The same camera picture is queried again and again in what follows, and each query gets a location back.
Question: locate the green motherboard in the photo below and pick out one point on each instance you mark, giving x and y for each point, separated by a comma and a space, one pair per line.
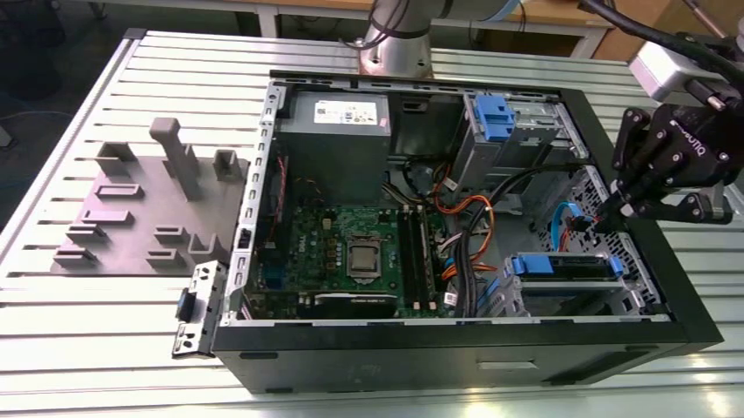
315, 235

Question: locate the metal disk bay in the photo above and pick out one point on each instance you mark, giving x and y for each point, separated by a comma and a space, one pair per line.
570, 284

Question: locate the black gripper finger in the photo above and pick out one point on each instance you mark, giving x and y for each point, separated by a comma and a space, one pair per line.
631, 139
668, 206

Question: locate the white metal desk frame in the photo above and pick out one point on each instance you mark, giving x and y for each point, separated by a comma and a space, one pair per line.
268, 24

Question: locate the grey parts rack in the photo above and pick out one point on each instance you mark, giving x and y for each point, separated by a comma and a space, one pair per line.
140, 226

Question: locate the black open PC case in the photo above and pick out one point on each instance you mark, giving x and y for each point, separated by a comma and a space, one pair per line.
407, 357

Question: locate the metal optical drive cage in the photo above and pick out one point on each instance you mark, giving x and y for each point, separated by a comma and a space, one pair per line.
523, 150

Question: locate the blue plastic drive latch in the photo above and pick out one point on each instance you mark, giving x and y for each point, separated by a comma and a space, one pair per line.
494, 117

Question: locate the hard disk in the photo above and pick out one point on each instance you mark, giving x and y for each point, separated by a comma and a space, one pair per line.
536, 264

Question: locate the silver CPU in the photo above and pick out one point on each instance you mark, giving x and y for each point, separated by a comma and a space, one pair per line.
365, 260

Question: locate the black RAM stick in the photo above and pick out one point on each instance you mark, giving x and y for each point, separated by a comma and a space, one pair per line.
413, 261
428, 261

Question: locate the grey power supply unit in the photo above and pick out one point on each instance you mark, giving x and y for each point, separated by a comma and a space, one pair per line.
332, 165

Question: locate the silver expansion slot retainer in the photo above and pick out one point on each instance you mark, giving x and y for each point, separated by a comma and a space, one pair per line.
205, 300

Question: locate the black graphics card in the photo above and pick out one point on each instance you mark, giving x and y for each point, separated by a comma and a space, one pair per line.
349, 303

